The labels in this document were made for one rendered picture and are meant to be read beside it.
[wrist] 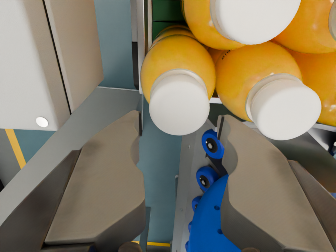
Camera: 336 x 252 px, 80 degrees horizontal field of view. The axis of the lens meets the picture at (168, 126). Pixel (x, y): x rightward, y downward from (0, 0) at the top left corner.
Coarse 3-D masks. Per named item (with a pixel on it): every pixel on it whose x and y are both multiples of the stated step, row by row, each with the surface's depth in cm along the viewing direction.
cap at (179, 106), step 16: (176, 80) 12; (192, 80) 12; (160, 96) 12; (176, 96) 12; (192, 96) 12; (160, 112) 13; (176, 112) 13; (192, 112) 13; (208, 112) 13; (160, 128) 14; (176, 128) 14; (192, 128) 13
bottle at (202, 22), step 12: (180, 0) 24; (192, 0) 13; (204, 0) 12; (192, 12) 14; (204, 12) 13; (192, 24) 15; (204, 24) 13; (216, 24) 12; (204, 36) 14; (216, 36) 13; (228, 36) 12; (216, 48) 16; (228, 48) 15
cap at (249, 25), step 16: (224, 0) 10; (240, 0) 10; (256, 0) 10; (272, 0) 10; (288, 0) 10; (224, 16) 10; (240, 16) 10; (256, 16) 10; (272, 16) 10; (288, 16) 10; (224, 32) 11; (240, 32) 10; (256, 32) 10; (272, 32) 10
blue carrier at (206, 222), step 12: (216, 192) 27; (204, 204) 26; (216, 204) 26; (204, 216) 24; (216, 216) 24; (192, 228) 23; (204, 228) 23; (216, 228) 23; (192, 240) 22; (204, 240) 22; (216, 240) 22; (228, 240) 22
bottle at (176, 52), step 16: (160, 32) 25; (176, 32) 19; (160, 48) 16; (176, 48) 15; (192, 48) 15; (144, 64) 16; (160, 64) 15; (176, 64) 14; (192, 64) 14; (208, 64) 15; (144, 80) 16; (160, 80) 14; (208, 80) 15; (144, 96) 17; (208, 96) 16
